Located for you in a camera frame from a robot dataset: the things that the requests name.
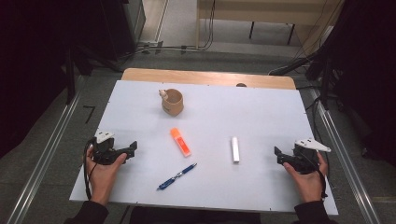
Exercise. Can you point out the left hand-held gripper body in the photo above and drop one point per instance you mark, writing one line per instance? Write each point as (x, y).
(104, 152)

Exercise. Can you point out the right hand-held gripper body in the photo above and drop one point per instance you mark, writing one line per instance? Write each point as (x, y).
(306, 160)

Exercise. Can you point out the white marker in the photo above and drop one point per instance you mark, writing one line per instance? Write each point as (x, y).
(235, 150)

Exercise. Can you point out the orange highlighter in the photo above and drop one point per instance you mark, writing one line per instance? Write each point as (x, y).
(180, 142)

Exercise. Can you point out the blue ballpoint pen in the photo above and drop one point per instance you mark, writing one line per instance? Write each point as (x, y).
(176, 176)

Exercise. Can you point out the tan bear pen holder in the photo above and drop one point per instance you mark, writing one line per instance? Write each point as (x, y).
(172, 104)

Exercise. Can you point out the person's right hand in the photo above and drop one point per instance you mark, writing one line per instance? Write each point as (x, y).
(309, 186)

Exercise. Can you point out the person's left hand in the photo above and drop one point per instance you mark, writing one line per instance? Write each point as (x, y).
(101, 180)

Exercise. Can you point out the dark round table grommet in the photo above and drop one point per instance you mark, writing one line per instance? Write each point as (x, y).
(241, 85)

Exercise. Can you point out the black power strip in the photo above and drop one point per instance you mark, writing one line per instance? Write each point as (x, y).
(289, 67)

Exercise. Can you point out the wooden table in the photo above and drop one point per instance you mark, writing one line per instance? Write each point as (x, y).
(202, 77)

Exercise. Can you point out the black curtain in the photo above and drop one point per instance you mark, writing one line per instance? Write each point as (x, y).
(367, 77)
(34, 62)

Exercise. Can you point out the grey cabinet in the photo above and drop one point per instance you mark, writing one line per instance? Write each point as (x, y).
(135, 18)

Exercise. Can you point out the beige desk with black legs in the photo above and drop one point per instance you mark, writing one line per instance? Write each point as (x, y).
(264, 12)

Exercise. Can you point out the metal floor rail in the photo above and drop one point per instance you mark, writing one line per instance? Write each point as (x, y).
(46, 152)
(345, 161)

